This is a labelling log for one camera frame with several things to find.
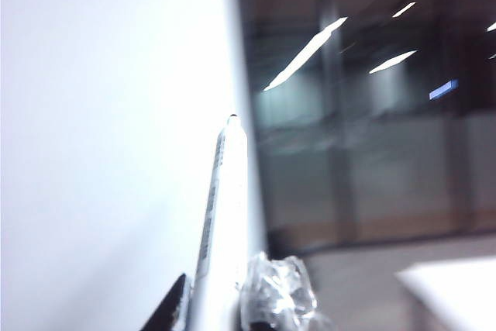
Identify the blue illuminated sign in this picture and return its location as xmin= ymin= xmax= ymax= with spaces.
xmin=429 ymin=79 xmax=460 ymax=101

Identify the white marker pen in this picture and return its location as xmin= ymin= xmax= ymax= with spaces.
xmin=184 ymin=113 xmax=250 ymax=331

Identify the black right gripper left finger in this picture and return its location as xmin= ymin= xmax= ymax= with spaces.
xmin=139 ymin=273 xmax=191 ymax=331

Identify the white glossy whiteboard panel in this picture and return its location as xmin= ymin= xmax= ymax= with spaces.
xmin=0 ymin=0 xmax=269 ymax=331

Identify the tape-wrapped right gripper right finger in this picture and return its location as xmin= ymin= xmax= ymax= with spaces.
xmin=237 ymin=251 xmax=335 ymax=331

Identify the white table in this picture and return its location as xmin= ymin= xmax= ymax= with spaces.
xmin=394 ymin=256 xmax=496 ymax=331

